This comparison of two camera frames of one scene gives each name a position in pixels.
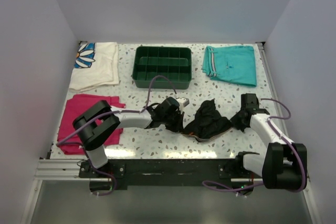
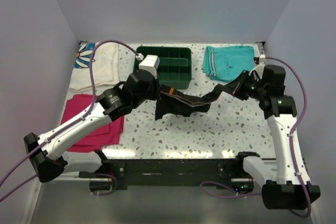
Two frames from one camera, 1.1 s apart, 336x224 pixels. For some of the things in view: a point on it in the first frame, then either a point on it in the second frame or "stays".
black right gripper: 234,123 → 235,87
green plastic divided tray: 175,63 stays
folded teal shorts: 234,63 stays
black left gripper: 178,127 → 156,89
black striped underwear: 207,124 → 170,103
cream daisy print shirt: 96,66 stays
